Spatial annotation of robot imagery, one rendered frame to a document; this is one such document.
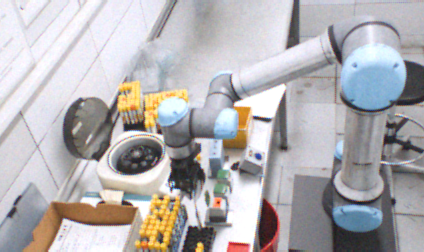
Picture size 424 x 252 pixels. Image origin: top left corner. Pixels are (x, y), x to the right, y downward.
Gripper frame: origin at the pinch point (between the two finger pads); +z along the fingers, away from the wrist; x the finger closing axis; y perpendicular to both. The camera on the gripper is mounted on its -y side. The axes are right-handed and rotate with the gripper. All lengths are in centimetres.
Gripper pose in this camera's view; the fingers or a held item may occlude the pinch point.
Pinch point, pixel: (193, 194)
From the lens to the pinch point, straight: 144.9
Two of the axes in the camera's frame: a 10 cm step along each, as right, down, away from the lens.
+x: 9.8, 0.3, -2.0
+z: 1.1, 7.5, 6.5
